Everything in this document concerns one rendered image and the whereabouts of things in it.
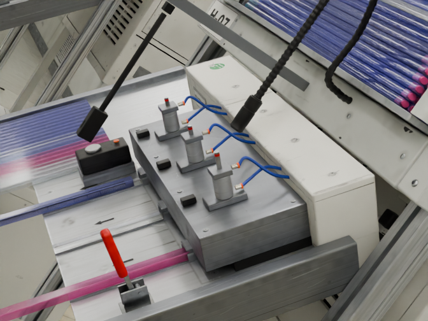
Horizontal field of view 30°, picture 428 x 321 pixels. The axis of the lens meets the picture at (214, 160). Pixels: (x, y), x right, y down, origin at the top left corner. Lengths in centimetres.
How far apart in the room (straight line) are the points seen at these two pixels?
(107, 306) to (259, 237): 19
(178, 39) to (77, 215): 128
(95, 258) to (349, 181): 33
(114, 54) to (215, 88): 114
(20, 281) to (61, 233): 146
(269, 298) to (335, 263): 9
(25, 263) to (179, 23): 86
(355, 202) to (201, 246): 19
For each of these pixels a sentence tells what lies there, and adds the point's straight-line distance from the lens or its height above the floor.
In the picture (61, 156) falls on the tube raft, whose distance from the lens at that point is 128.
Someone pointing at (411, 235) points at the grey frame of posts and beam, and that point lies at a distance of 93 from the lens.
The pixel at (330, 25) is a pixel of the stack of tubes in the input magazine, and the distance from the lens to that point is 114.
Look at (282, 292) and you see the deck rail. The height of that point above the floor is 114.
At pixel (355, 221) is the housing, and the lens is 96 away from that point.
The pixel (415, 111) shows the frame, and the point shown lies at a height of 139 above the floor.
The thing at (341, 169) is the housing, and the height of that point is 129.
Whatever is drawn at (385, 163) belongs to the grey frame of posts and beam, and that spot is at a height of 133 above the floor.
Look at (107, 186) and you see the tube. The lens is 116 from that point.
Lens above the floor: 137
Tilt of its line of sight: 9 degrees down
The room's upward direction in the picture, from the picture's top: 35 degrees clockwise
